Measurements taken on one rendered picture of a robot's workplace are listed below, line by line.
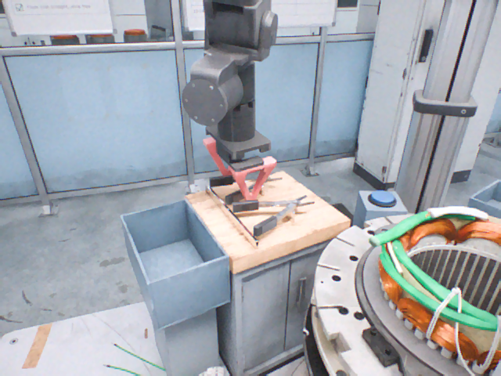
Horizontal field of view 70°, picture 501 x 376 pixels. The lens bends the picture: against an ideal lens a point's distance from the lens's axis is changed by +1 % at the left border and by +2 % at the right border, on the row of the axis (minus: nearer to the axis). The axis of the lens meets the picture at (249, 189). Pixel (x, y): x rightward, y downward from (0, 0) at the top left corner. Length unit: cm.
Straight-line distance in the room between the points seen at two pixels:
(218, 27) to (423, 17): 213
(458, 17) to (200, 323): 67
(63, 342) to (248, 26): 66
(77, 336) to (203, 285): 39
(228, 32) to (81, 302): 175
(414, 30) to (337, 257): 221
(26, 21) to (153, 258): 198
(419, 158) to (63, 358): 80
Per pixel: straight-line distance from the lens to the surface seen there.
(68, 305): 207
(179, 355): 61
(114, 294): 204
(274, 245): 50
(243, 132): 52
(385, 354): 35
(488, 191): 77
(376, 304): 39
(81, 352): 80
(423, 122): 81
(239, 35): 47
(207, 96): 43
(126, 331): 80
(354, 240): 48
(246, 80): 49
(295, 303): 62
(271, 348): 67
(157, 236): 63
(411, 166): 85
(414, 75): 259
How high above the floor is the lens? 137
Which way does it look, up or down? 30 degrees down
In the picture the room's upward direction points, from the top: straight up
